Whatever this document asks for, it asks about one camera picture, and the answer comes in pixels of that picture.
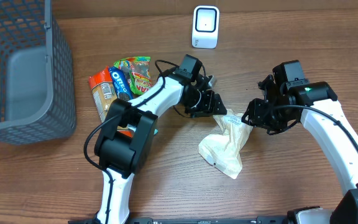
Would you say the beige paper bag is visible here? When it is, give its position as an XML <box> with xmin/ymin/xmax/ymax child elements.
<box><xmin>198</xmin><ymin>109</ymin><xmax>253</xmax><ymax>179</ymax></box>

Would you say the green snack packet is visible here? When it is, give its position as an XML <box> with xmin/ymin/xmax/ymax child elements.
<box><xmin>114</xmin><ymin>56</ymin><xmax>152</xmax><ymax>95</ymax></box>

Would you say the blue Oreo cookie pack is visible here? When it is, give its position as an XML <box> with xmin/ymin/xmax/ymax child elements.
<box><xmin>108</xmin><ymin>67</ymin><xmax>133</xmax><ymax>101</ymax></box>

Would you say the red snack packet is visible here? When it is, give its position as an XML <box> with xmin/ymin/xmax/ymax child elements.
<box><xmin>88</xmin><ymin>67</ymin><xmax>118</xmax><ymax>122</ymax></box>

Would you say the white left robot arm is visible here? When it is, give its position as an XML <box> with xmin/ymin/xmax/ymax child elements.
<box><xmin>91</xmin><ymin>55</ymin><xmax>227</xmax><ymax>224</ymax></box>

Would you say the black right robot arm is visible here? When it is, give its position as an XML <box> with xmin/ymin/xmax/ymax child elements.
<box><xmin>242</xmin><ymin>60</ymin><xmax>358</xmax><ymax>223</ymax></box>

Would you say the white barcode scanner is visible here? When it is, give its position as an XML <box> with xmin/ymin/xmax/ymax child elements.
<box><xmin>191</xmin><ymin>5</ymin><xmax>220</xmax><ymax>49</ymax></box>

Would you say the dark grey plastic basket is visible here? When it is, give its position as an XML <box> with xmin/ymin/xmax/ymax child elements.
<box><xmin>0</xmin><ymin>0</ymin><xmax>76</xmax><ymax>145</ymax></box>

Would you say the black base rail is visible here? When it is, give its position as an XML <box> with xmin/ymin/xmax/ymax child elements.
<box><xmin>68</xmin><ymin>216</ymin><xmax>291</xmax><ymax>224</ymax></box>

